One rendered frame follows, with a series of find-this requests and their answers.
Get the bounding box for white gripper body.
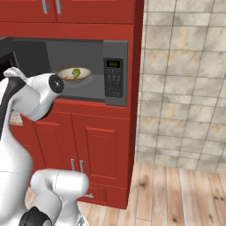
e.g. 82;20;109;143
3;66;28;81

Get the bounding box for black microwave door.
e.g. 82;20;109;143
0;36;20;81

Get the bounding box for green broccoli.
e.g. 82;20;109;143
72;67;82;79

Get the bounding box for beige bowl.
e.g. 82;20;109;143
56;66;93;84

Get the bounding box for grey microwave oven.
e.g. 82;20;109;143
0;36;129;107

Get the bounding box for red cupboard door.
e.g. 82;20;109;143
33;112;75;175
0;0;58;24
71;113;131;181
55;0;137;26

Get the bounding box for red tall cabinet housing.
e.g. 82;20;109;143
0;0;145;210

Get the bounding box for red drawer front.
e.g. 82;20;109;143
77;181;129;207

